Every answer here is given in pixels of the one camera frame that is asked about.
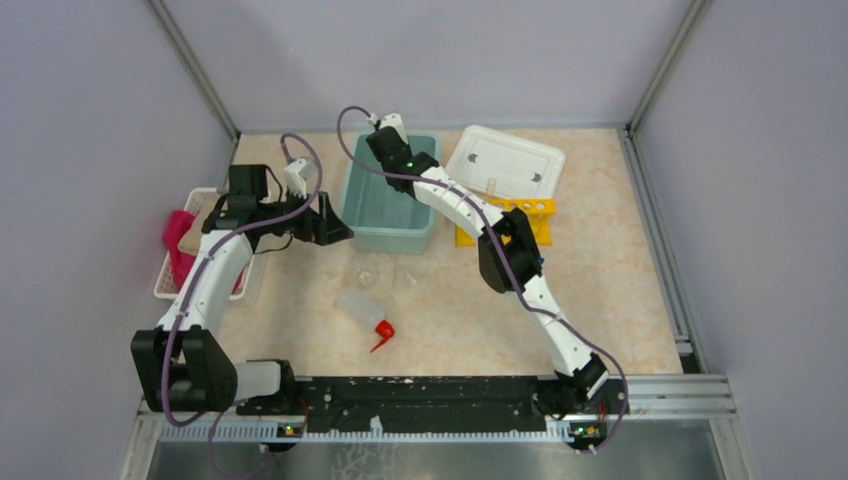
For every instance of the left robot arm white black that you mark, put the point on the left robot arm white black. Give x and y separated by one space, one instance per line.
180 364

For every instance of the beige cloth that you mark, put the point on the beige cloth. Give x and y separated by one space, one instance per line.
189 243

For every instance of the glass funnel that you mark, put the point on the glass funnel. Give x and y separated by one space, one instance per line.
405 276

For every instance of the wash bottle red cap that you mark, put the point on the wash bottle red cap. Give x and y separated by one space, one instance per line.
371 316

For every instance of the small glass beaker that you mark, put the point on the small glass beaker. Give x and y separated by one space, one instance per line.
367 273

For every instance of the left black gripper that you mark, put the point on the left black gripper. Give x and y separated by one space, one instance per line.
322 227

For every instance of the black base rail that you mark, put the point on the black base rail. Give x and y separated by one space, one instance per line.
446 404

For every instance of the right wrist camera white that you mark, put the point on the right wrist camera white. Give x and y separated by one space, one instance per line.
391 120

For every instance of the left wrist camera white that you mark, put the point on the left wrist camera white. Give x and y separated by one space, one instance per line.
300 177

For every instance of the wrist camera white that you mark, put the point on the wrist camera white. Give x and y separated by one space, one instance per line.
300 177
391 120

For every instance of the yellow test tube rack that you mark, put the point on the yellow test tube rack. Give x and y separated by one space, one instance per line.
539 212

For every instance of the pink cloth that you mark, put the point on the pink cloth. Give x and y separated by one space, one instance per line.
178 224

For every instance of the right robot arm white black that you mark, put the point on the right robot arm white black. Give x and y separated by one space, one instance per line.
508 254

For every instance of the teal plastic tub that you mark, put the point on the teal plastic tub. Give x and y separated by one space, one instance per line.
384 220

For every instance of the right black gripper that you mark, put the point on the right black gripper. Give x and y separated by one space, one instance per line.
403 144

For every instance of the white plastic lid tray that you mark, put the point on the white plastic lid tray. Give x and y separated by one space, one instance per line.
524 169

